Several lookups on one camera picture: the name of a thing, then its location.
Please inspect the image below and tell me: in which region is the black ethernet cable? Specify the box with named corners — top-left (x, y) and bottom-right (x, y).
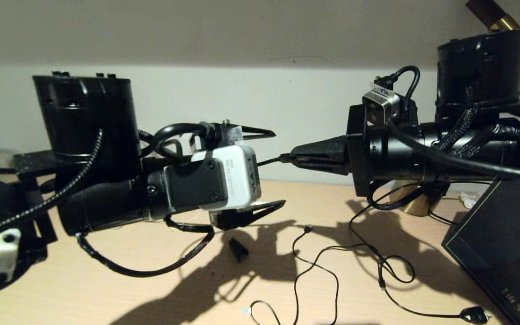
top-left (256, 155), bottom-right (293, 167)

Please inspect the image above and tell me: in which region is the small black clip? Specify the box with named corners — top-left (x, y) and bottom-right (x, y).
top-left (228, 238), bottom-right (249, 262)

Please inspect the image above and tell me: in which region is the brass desk lamp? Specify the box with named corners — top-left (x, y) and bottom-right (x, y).
top-left (389, 0), bottom-right (520, 216)

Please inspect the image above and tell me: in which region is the black charger block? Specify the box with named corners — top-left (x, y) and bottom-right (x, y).
top-left (422, 183), bottom-right (450, 200)

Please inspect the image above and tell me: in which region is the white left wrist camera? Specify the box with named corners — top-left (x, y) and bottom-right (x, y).
top-left (191, 144), bottom-right (263, 211)

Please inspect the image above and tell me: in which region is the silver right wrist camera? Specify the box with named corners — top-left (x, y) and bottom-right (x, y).
top-left (362, 80), bottom-right (401, 126)

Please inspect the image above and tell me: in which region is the black USB cable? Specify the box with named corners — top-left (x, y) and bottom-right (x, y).
top-left (292, 224), bottom-right (339, 325)

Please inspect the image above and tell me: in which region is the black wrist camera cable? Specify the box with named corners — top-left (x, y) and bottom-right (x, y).
top-left (139, 122), bottom-right (212, 164)

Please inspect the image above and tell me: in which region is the braided black right arm cable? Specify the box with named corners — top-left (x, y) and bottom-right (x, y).
top-left (367, 86), bottom-right (511, 212)

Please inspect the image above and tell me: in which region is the braided black arm cable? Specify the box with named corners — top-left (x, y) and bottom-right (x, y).
top-left (0, 129), bottom-right (216, 278)
top-left (367, 86), bottom-right (511, 212)

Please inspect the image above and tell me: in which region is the black right camera cable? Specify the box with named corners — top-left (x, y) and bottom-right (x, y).
top-left (373, 65), bottom-right (520, 182)

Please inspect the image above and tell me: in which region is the braided black left arm cable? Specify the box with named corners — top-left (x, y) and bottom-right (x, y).
top-left (0, 129), bottom-right (216, 278)

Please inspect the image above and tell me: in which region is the black cable white tip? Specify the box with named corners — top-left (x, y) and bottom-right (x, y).
top-left (242, 244), bottom-right (378, 325)

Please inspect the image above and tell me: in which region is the black lamp power cord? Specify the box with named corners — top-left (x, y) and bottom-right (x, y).
top-left (348, 181), bottom-right (491, 325)

